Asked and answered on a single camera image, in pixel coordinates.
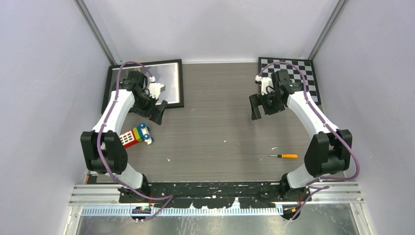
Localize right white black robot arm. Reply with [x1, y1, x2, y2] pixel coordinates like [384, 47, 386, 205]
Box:
[249, 70, 352, 201]

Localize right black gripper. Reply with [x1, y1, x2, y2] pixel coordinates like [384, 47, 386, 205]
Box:
[249, 89, 285, 120]

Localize purple cable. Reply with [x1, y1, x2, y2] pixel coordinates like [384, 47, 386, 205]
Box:
[96, 61, 174, 222]
[258, 61, 361, 221]

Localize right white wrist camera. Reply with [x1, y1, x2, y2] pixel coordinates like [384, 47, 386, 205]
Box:
[255, 75, 275, 95]

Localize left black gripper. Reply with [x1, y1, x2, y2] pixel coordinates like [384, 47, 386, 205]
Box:
[132, 91, 166, 125]

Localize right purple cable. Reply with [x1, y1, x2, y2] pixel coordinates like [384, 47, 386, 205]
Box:
[258, 61, 361, 221]

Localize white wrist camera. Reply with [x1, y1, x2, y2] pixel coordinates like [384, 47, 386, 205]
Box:
[147, 76, 166, 99]
[255, 75, 275, 95]

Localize colourful toy block truck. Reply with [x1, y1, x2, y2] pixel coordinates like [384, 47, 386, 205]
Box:
[119, 122, 154, 149]

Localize black white checkerboard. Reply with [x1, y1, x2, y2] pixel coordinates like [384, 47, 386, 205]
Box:
[258, 57, 321, 105]

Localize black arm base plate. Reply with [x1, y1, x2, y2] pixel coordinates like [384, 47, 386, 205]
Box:
[118, 181, 313, 210]

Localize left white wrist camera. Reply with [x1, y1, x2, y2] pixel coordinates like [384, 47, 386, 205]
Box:
[147, 76, 166, 99]

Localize aluminium rail frame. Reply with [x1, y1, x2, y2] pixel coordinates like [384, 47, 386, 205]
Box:
[64, 181, 373, 235]

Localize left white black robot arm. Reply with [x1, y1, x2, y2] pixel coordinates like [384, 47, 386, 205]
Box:
[80, 71, 167, 203]

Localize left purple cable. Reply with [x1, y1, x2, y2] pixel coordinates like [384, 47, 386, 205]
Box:
[96, 61, 174, 222]

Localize orange handled screwdriver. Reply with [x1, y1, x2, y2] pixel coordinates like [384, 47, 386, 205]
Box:
[268, 154, 298, 159]

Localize black wooden picture frame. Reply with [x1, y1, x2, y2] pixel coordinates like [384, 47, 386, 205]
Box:
[101, 59, 184, 114]

